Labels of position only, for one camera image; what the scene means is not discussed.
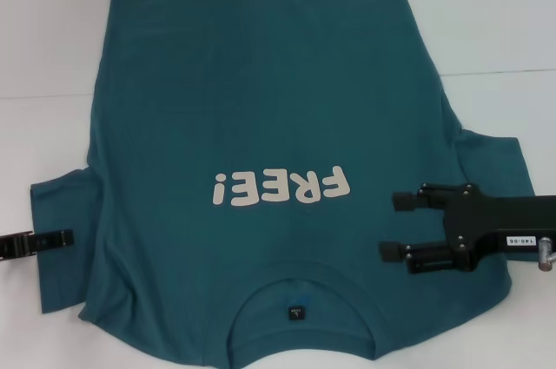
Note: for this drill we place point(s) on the teal t-shirt with FREE print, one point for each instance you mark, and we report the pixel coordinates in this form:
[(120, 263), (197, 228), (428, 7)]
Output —
[(260, 104)]

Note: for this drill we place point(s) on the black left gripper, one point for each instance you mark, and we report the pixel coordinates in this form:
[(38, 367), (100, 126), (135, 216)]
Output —
[(15, 247)]

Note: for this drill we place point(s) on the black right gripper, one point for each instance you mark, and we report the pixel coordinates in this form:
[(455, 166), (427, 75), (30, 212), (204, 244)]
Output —
[(491, 221)]

